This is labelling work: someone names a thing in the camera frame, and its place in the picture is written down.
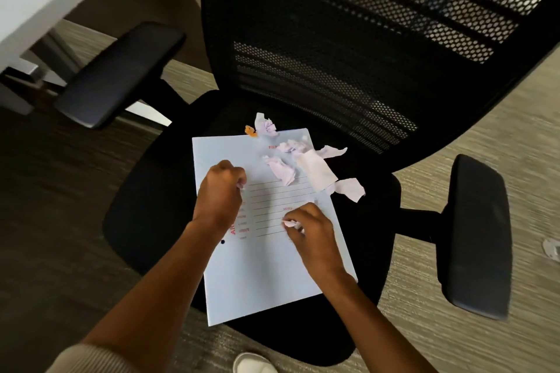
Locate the beige sleeve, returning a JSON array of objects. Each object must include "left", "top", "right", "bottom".
[{"left": 46, "top": 343, "right": 137, "bottom": 373}]

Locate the person's right hand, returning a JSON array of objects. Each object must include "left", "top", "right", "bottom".
[{"left": 282, "top": 202, "right": 347, "bottom": 282}]

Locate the person's left hand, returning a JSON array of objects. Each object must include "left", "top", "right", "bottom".
[{"left": 192, "top": 160, "right": 248, "bottom": 234}]

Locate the person's right forearm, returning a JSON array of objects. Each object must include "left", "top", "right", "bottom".
[{"left": 311, "top": 270, "right": 439, "bottom": 373}]

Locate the pile of crumpled paper scraps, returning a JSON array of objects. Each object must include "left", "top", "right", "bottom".
[{"left": 255, "top": 112, "right": 366, "bottom": 203}]

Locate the person's left forearm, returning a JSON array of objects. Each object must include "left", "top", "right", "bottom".
[{"left": 81, "top": 219, "right": 235, "bottom": 373}]

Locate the light blue file folder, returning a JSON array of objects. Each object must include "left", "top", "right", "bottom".
[{"left": 192, "top": 128, "right": 358, "bottom": 327}]

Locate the black chair armrest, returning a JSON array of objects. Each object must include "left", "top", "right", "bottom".
[
  {"left": 441, "top": 154, "right": 513, "bottom": 321},
  {"left": 55, "top": 22, "right": 186, "bottom": 129}
]

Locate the black mesh office chair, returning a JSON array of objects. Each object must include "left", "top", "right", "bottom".
[{"left": 55, "top": 0, "right": 560, "bottom": 367}]

